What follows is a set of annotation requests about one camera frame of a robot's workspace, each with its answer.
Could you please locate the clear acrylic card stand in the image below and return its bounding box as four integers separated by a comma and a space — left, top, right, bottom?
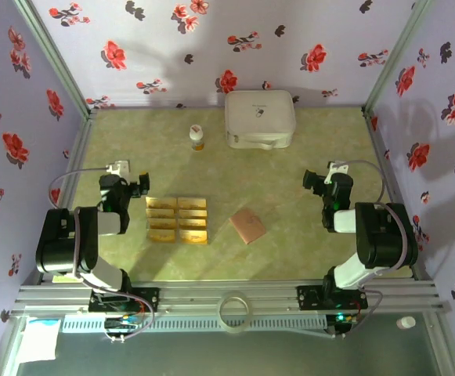
144, 195, 211, 247

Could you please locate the pink card holder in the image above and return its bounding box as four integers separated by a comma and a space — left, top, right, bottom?
229, 208, 268, 246

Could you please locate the small white-capped pill bottle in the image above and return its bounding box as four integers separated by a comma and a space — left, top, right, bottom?
189, 124, 205, 152

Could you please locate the white zip case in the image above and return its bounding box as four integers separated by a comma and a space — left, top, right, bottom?
224, 89, 298, 151

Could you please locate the clear tape roll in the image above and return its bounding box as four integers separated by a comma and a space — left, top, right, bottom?
218, 295, 254, 335

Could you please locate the white paper sheet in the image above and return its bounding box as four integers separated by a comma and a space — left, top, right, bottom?
17, 317, 62, 364

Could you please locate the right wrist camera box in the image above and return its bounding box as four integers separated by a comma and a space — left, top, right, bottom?
326, 160, 350, 176

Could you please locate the aluminium side rail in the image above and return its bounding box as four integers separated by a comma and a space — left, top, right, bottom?
362, 107, 438, 283
38, 111, 99, 285

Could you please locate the grey left arm cable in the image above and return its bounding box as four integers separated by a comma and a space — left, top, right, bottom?
48, 166, 157, 345

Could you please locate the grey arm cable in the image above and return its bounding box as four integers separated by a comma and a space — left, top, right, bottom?
328, 158, 410, 340
48, 166, 157, 345

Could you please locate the grey right arm cable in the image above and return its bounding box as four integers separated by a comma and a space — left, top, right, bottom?
328, 158, 410, 340

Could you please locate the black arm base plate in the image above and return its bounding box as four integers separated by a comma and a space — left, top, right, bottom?
88, 287, 161, 313
296, 284, 369, 310

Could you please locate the long aluminium frame rail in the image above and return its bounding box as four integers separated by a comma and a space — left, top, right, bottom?
9, 278, 451, 318

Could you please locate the circuit board with wires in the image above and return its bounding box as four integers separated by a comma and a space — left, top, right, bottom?
326, 311, 360, 340
103, 313, 146, 345

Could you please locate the grey slotted cable duct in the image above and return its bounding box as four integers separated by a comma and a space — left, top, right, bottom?
60, 315, 327, 334

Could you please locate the aluminium corner post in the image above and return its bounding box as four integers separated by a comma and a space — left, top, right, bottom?
362, 0, 438, 118
11, 0, 99, 118

